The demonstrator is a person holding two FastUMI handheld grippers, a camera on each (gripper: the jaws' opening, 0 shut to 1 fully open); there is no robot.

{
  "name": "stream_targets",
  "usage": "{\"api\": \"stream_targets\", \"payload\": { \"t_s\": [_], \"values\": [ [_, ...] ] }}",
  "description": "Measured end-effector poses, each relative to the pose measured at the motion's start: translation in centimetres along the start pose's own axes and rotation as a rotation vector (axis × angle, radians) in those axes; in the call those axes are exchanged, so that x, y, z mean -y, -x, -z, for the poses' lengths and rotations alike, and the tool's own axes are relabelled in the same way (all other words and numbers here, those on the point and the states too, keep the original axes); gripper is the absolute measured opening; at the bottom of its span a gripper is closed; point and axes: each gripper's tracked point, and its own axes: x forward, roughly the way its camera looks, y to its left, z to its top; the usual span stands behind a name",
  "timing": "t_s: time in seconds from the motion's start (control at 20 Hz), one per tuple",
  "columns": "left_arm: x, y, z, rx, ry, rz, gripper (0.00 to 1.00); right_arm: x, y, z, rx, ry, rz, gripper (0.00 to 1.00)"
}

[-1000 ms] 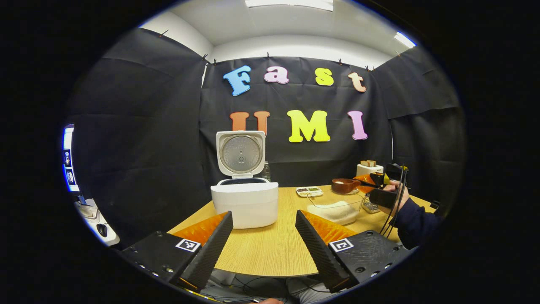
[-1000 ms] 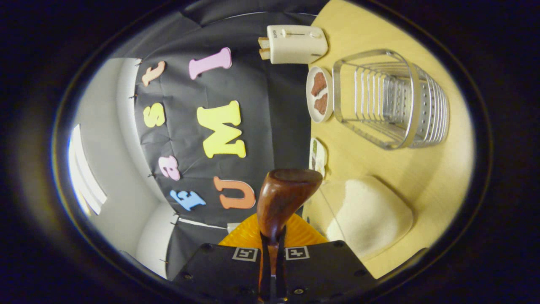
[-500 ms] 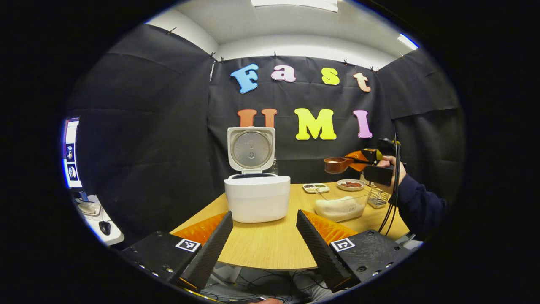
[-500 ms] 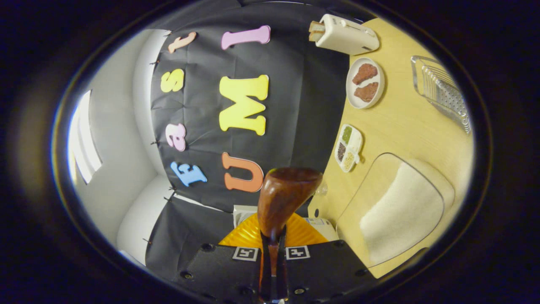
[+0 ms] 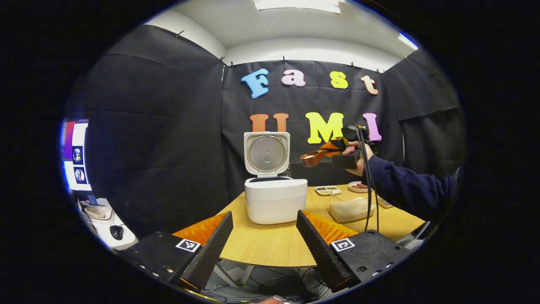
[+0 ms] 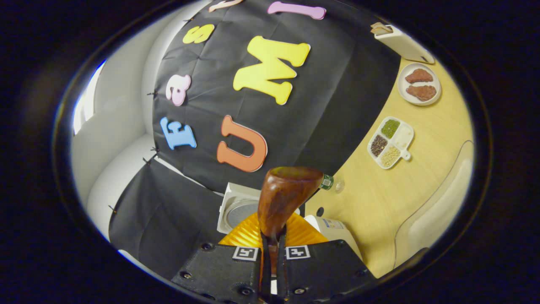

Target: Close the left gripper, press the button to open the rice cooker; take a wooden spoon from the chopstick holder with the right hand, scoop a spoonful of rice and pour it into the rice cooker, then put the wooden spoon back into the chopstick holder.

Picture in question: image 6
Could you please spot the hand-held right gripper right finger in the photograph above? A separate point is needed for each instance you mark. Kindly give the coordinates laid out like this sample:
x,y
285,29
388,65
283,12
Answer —
x,y
320,270

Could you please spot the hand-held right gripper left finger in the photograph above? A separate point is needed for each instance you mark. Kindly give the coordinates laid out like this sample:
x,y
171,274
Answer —
x,y
223,270

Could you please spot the white rice cooker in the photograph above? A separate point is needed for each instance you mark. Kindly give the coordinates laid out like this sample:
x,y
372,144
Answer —
x,y
238,207

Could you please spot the brown wooden spoon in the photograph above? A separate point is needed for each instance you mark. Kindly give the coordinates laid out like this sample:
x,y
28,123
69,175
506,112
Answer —
x,y
282,194

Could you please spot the clear plastic water bottle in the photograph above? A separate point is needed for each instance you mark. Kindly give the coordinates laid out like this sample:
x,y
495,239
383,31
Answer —
x,y
331,182

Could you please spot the white divided bean tray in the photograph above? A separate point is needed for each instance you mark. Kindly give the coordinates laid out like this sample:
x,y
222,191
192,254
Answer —
x,y
390,143

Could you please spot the black backdrop cloth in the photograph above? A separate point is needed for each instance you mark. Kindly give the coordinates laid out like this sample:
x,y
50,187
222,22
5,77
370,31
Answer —
x,y
329,97

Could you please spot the white round plate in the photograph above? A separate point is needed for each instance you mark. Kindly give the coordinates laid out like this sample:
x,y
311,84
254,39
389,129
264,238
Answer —
x,y
422,83

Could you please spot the white toaster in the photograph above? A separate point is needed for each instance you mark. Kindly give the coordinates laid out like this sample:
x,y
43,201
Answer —
x,y
405,44

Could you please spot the toasted bread slice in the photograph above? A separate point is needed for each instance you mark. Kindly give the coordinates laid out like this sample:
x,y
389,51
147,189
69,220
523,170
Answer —
x,y
379,28

